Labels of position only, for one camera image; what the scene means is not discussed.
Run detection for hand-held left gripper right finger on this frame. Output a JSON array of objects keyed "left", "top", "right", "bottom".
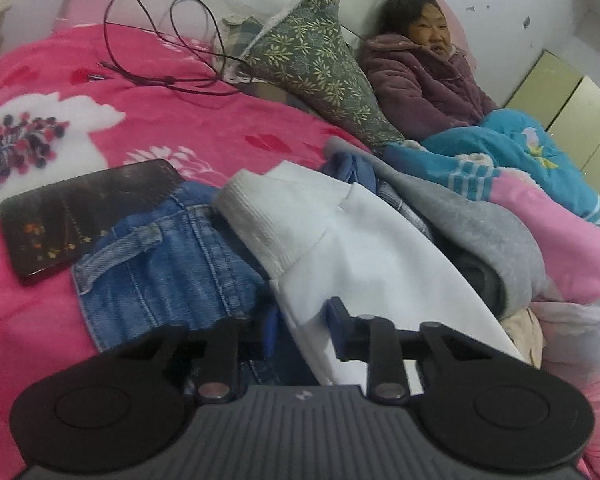
[{"left": 326, "top": 296, "right": 476, "bottom": 403}]

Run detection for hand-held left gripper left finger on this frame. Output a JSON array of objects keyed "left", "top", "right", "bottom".
[{"left": 145, "top": 309, "right": 276, "bottom": 402}]

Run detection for white bear-print sweatshirt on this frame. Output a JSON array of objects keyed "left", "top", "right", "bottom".
[{"left": 215, "top": 160, "right": 526, "bottom": 396}]

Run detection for blue jeans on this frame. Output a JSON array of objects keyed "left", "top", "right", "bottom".
[{"left": 71, "top": 180, "right": 321, "bottom": 386}]

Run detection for plaid shirt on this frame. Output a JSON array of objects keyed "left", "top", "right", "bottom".
[{"left": 397, "top": 202, "right": 433, "bottom": 238}]

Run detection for blue shirt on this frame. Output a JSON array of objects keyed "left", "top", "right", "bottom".
[{"left": 320, "top": 152, "right": 381, "bottom": 196}]

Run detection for grey fleece garment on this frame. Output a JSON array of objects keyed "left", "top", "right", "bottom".
[{"left": 375, "top": 160, "right": 548, "bottom": 318}]

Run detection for beige crumpled garment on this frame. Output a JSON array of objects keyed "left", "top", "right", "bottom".
[{"left": 500, "top": 307, "right": 543, "bottom": 366}]

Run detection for pink blue floral quilt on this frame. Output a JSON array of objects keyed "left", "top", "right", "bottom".
[{"left": 382, "top": 107, "right": 600, "bottom": 401}]

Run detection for green floral pillow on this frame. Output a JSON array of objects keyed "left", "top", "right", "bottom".
[{"left": 242, "top": 0, "right": 406, "bottom": 153}]

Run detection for pale yellow wardrobe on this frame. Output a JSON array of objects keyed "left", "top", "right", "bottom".
[{"left": 500, "top": 47, "right": 600, "bottom": 181}]

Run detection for black cable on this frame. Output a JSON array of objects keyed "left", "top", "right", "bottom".
[{"left": 97, "top": 0, "right": 241, "bottom": 96}]

